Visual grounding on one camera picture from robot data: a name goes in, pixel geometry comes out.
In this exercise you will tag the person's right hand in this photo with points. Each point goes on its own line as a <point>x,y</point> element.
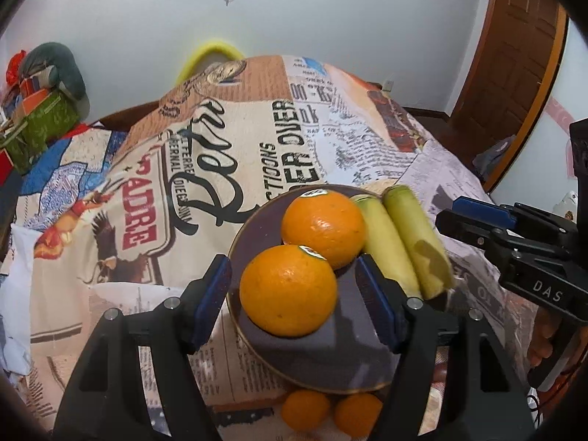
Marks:
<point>540,344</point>

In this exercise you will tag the blue patterned quilt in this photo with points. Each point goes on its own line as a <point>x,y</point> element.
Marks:
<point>59,170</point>

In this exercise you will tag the yellow curved cushion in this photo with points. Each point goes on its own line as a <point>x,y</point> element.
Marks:
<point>209,48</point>

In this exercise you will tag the grey-green stuffed pillow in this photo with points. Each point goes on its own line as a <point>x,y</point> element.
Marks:
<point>64,64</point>

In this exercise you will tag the grey cloth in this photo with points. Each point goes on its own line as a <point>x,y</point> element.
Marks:
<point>494,156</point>

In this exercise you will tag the red bag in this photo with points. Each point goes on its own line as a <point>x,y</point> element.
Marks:
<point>16,66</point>

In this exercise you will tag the newspaper printed blanket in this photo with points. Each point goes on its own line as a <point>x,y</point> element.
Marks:
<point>229,147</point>

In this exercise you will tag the brown wooden door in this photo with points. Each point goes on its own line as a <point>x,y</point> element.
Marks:
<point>514,55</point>

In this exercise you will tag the dark plate with wooden rim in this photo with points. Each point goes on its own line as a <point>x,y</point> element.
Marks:
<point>321,351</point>

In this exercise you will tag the small tangerine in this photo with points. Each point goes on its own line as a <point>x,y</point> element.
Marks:
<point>305,411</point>
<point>358,415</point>

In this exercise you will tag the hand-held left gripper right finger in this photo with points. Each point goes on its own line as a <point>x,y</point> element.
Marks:
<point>374,305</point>

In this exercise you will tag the green-yellow banana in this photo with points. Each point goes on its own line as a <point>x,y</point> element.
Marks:
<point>409,225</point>
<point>381,239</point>

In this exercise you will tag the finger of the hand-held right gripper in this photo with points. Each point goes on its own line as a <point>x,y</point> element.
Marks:
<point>464,229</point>
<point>480,210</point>

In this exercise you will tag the large orange with sticker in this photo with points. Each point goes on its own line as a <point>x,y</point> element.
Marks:
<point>288,290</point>
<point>324,227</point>

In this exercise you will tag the wall socket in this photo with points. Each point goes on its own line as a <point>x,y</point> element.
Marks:
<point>388,86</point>

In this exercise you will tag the white cloth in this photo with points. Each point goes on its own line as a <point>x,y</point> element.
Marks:
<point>18,285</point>

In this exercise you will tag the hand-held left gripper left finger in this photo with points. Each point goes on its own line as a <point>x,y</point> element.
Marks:
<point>212,296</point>

